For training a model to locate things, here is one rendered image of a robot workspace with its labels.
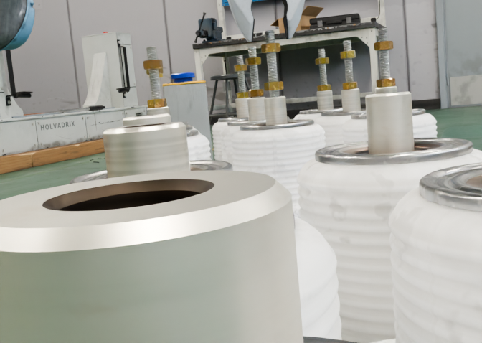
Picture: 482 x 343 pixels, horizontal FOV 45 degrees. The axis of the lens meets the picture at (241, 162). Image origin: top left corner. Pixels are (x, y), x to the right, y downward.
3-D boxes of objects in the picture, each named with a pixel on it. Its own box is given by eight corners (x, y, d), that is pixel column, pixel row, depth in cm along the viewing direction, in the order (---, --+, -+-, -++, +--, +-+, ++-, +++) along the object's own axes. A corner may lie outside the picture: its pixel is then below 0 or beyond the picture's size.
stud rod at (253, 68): (257, 109, 72) (252, 47, 71) (262, 109, 71) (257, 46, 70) (251, 110, 71) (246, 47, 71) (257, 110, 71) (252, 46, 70)
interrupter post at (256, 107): (254, 124, 73) (252, 97, 73) (271, 123, 72) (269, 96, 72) (244, 125, 71) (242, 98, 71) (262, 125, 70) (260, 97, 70)
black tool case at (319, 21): (313, 34, 528) (312, 22, 526) (361, 28, 517) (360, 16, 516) (309, 30, 495) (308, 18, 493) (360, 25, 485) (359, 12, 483)
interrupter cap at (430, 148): (343, 177, 25) (342, 161, 25) (299, 160, 32) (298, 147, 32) (506, 158, 26) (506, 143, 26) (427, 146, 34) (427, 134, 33)
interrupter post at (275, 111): (288, 129, 59) (285, 96, 58) (264, 130, 59) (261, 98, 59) (289, 128, 61) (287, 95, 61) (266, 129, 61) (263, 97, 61)
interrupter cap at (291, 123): (314, 128, 56) (313, 121, 56) (235, 135, 57) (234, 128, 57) (314, 124, 63) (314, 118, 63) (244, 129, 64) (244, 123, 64)
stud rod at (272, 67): (268, 106, 60) (262, 31, 59) (277, 105, 60) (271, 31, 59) (273, 106, 59) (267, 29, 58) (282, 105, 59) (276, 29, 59)
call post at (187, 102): (181, 273, 98) (161, 85, 95) (179, 261, 105) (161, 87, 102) (223, 268, 99) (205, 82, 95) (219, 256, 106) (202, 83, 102)
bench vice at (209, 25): (211, 45, 539) (208, 18, 536) (228, 43, 532) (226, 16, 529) (191, 43, 501) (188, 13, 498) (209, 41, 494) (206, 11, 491)
